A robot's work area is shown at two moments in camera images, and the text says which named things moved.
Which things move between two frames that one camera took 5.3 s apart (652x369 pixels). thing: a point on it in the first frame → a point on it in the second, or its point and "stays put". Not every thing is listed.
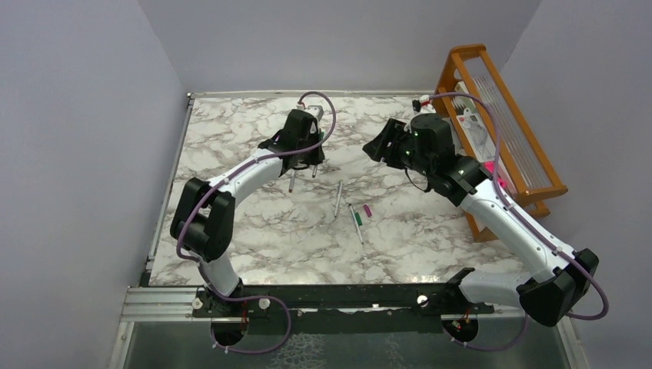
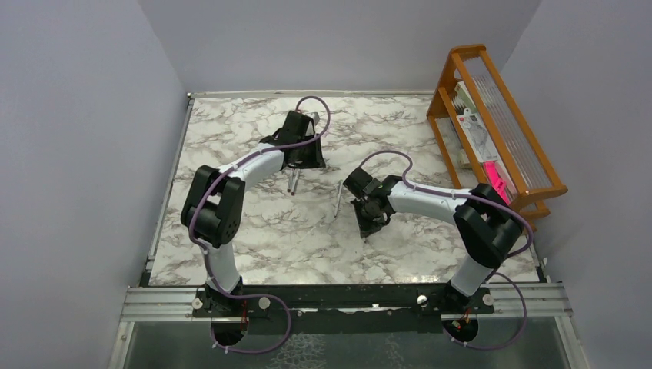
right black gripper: (389, 144) → (370, 221)
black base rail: (338, 309) stays put
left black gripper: (304, 157) stays put
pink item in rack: (490, 165) stays put
